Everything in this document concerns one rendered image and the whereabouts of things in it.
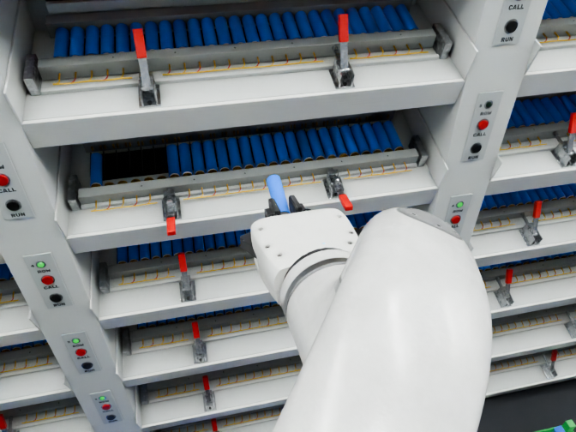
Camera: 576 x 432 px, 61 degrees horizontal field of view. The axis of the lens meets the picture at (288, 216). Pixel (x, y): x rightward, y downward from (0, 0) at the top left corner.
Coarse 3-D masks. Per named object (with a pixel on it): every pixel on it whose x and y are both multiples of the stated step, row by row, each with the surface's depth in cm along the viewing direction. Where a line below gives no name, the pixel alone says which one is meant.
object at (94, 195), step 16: (320, 160) 82; (336, 160) 82; (352, 160) 82; (368, 160) 82; (384, 160) 83; (400, 160) 84; (416, 160) 85; (192, 176) 78; (208, 176) 78; (224, 176) 79; (240, 176) 79; (256, 176) 79; (288, 176) 81; (304, 176) 82; (368, 176) 82; (80, 192) 75; (96, 192) 75; (112, 192) 76; (128, 192) 76; (144, 192) 77; (160, 192) 78; (176, 192) 78; (240, 192) 79; (96, 208) 75; (112, 208) 76
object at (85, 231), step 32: (320, 128) 89; (416, 128) 88; (64, 160) 78; (64, 192) 75; (224, 192) 80; (256, 192) 80; (288, 192) 81; (320, 192) 81; (352, 192) 81; (384, 192) 82; (416, 192) 83; (64, 224) 73; (96, 224) 75; (128, 224) 75; (160, 224) 76; (192, 224) 77; (224, 224) 79
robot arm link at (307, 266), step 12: (324, 252) 41; (336, 252) 41; (348, 252) 42; (300, 264) 41; (312, 264) 40; (324, 264) 39; (288, 276) 41; (300, 276) 40; (288, 288) 40; (288, 300) 40
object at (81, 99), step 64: (64, 0) 69; (128, 0) 70; (192, 0) 72; (256, 0) 74; (320, 0) 76; (384, 0) 77; (64, 64) 64; (128, 64) 66; (192, 64) 68; (256, 64) 70; (320, 64) 70; (384, 64) 72; (448, 64) 72; (64, 128) 63; (128, 128) 65; (192, 128) 67
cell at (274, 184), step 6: (270, 180) 62; (276, 180) 61; (270, 186) 61; (276, 186) 61; (282, 186) 61; (270, 192) 61; (276, 192) 60; (282, 192) 60; (276, 198) 59; (282, 198) 59; (282, 204) 59; (282, 210) 58; (288, 210) 59
